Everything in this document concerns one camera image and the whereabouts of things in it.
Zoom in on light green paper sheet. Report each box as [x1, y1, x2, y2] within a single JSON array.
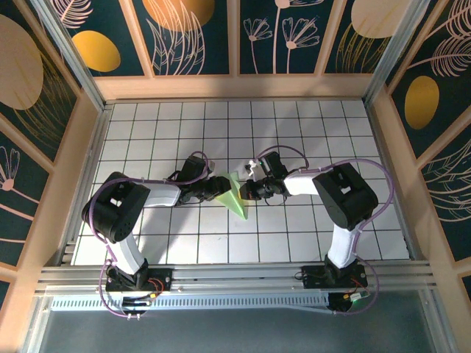
[[215, 171, 248, 221]]

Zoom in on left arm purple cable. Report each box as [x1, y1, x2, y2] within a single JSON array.
[[88, 150, 210, 321]]

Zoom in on aluminium side rail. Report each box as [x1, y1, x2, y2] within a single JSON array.
[[57, 102, 113, 266], [364, 101, 424, 263]]

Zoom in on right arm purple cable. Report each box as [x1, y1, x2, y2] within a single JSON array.
[[255, 146, 395, 318]]

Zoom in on wide aluminium frame rail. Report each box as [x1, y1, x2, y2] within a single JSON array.
[[35, 260, 441, 295]]

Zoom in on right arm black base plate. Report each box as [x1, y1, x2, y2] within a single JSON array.
[[300, 264, 369, 290]]

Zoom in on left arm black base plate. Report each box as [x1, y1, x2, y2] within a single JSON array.
[[105, 267, 174, 293]]

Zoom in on white slotted cable duct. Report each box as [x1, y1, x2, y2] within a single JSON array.
[[49, 293, 332, 313]]

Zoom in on aluminium corner post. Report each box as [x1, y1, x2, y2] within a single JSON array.
[[31, 0, 107, 111], [362, 0, 431, 110]]

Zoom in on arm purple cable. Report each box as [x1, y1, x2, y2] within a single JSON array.
[[255, 146, 395, 318], [88, 150, 210, 321]]

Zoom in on black electronics module with wires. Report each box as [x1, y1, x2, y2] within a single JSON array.
[[121, 292, 163, 319], [329, 290, 371, 313]]

